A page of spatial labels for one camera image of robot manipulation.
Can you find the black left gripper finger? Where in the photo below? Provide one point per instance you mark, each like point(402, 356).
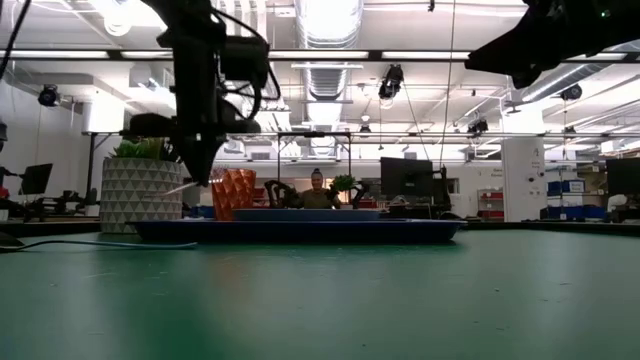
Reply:
point(212, 150)
point(187, 150)

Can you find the black background robot arm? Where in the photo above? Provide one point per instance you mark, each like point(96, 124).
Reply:
point(280, 192)
point(359, 197)

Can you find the small green potted plant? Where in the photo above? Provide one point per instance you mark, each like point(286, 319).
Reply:
point(342, 182)

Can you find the blue storage bins stack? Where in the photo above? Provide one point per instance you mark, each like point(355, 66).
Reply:
point(570, 187)

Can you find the person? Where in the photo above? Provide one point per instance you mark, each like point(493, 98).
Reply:
point(317, 199)

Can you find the white triangle-pattern planter pot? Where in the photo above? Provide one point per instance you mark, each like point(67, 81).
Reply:
point(135, 195)

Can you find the silver ventilation duct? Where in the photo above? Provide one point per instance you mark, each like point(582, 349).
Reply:
point(327, 30)

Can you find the blue plastic tray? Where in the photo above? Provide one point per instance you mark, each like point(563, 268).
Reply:
point(300, 231)

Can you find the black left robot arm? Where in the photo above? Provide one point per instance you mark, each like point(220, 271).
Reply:
point(192, 35)

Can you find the black computer monitor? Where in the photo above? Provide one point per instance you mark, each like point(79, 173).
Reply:
point(406, 177)
point(36, 179)
point(624, 176)

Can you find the orange translucent plastic cup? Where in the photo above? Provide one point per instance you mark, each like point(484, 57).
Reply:
point(234, 192)

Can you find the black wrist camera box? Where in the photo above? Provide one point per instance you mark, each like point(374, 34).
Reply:
point(247, 57)

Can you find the black ceiling spotlight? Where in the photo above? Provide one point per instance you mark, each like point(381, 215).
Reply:
point(48, 96)
point(477, 127)
point(571, 93)
point(391, 82)

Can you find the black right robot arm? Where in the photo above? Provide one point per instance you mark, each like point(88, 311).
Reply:
point(590, 35)

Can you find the white shelf with red bins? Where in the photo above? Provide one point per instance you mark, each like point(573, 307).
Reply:
point(490, 196)

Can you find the silver metal fork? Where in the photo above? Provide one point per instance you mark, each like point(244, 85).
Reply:
point(172, 190)

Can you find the green leafy plant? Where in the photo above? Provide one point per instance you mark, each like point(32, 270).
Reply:
point(132, 150)

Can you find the black table frame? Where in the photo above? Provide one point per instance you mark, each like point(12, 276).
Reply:
point(550, 227)

